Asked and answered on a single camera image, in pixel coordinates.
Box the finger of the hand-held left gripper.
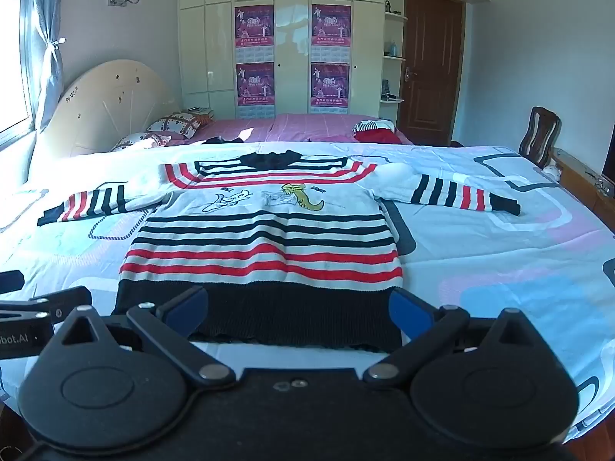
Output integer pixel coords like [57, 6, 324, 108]
[0, 271, 25, 294]
[29, 285, 93, 327]

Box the checkered pillow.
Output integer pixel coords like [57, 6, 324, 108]
[146, 111, 209, 140]

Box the brown wooden door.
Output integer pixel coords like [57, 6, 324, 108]
[398, 0, 466, 146]

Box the light blue curtain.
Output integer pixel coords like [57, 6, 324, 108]
[21, 0, 66, 131]

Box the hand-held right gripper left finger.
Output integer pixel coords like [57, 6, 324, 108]
[41, 285, 237, 388]

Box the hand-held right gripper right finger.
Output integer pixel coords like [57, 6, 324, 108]
[362, 287, 559, 390]

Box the cream round headboard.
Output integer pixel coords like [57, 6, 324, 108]
[29, 59, 181, 164]

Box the window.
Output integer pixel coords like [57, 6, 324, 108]
[0, 0, 37, 148]

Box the patterned light blue bedsheet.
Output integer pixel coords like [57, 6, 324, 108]
[0, 141, 615, 443]

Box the wooden side cabinet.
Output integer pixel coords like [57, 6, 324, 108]
[547, 146, 615, 237]

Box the striped knit sweater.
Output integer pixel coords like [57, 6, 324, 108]
[37, 151, 522, 352]

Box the patterned white pillow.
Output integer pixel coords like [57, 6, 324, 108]
[111, 131, 172, 151]

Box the wooden chair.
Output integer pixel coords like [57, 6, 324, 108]
[518, 105, 562, 169]

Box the white corner shelf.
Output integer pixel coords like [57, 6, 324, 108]
[381, 0, 409, 121]

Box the purple wall poster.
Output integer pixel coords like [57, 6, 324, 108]
[234, 4, 275, 63]
[309, 62, 351, 116]
[235, 62, 276, 119]
[310, 3, 353, 61]

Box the pink bed sheet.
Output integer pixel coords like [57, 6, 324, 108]
[183, 113, 415, 145]

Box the red and striped clothes pile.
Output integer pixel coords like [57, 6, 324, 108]
[352, 118, 402, 145]

